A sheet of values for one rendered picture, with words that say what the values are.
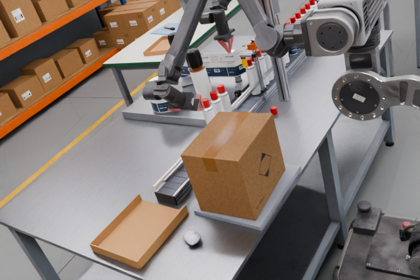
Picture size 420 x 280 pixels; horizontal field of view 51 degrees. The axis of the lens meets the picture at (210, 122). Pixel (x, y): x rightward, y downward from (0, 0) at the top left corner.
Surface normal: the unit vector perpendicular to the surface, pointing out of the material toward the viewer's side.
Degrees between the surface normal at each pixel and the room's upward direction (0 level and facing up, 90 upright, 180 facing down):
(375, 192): 0
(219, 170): 90
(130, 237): 0
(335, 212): 90
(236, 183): 90
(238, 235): 0
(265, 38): 50
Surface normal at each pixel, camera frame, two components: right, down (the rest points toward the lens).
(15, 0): 0.83, 0.06
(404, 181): -0.26, -0.84
